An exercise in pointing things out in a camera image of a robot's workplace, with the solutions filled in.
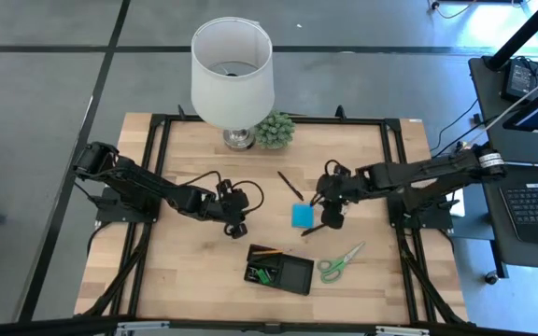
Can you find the white-shade silver table lamp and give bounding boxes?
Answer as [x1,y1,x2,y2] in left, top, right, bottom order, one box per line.
[190,16,276,152]

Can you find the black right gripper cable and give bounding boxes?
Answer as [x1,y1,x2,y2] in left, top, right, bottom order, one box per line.
[323,159,346,178]

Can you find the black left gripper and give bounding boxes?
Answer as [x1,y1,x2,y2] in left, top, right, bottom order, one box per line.
[213,178,252,240]

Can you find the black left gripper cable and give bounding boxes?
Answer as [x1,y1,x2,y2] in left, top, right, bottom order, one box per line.
[230,180,265,217]

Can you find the blue sticky note pad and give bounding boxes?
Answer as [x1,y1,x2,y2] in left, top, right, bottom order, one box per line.
[290,203,316,230]

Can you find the black diagonal pole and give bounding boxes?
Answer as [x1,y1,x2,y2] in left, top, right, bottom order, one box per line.
[485,0,538,72]

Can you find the black power adapter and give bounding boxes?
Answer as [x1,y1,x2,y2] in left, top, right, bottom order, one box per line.
[502,59,537,102]

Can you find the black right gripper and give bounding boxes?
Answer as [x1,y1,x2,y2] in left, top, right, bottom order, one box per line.
[310,169,361,231]

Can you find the black keyboard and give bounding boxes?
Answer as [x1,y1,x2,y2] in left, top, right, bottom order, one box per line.
[500,182,538,247]

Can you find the black crossbeam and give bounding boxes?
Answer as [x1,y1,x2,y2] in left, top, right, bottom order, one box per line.
[0,315,538,336]

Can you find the black mesh desk organizer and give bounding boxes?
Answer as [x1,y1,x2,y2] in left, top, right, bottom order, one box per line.
[243,243,316,297]

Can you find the black pen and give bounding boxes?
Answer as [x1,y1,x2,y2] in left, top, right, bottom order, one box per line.
[276,170,304,203]
[301,222,327,237]

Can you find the silver bracket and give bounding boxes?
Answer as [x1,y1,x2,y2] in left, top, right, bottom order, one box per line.
[374,326,432,336]
[114,320,172,335]

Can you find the white paper sheet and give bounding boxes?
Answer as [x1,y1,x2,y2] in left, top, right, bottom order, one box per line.
[449,189,466,218]

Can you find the potted green succulent plant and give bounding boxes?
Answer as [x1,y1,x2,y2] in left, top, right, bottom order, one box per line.
[253,110,297,151]

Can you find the green-handled scissors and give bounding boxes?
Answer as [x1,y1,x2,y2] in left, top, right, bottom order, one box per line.
[317,241,367,285]

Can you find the white cable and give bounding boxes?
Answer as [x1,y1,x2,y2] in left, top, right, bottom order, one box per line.
[464,64,538,147]

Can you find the black side desk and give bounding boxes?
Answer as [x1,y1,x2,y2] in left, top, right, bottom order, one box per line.
[467,55,538,281]

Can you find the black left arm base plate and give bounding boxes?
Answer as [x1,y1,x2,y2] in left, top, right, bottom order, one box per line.
[94,186,162,224]

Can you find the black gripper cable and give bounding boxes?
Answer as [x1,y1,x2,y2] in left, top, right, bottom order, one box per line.
[230,180,265,217]
[323,159,346,178]

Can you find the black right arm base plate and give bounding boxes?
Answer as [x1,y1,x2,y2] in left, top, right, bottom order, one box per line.
[388,200,455,231]

